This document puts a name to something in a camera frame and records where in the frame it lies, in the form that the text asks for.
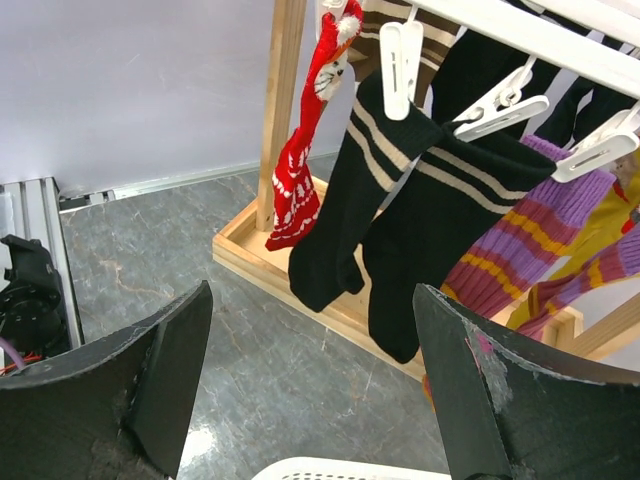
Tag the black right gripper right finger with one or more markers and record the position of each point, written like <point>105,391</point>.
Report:
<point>510,407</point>

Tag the white plastic clip hanger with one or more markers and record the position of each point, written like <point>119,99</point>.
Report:
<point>515,99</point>

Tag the plain black sock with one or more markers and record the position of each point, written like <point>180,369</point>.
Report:
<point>476,63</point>

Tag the aluminium rail frame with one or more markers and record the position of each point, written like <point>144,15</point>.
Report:
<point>130,257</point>

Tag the purple striped sock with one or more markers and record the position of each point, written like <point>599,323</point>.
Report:
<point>528,245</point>

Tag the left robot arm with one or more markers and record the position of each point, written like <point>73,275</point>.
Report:
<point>33,321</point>

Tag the yellow reindeer sock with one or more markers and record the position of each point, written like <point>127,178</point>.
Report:
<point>606,251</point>

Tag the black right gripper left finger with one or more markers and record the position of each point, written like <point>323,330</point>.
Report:
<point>119,407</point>

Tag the red patterned Christmas sock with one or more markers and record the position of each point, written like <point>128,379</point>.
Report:
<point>296,203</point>

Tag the white perforated laundry basket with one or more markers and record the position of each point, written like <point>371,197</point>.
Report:
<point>312,468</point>

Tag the black sock with beige stripes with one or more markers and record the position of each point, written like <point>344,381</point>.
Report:
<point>375,152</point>

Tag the brown striped sock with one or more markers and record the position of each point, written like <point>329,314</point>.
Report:
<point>407,44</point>

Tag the wooden drying rack stand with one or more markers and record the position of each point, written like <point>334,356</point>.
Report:
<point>405,201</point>

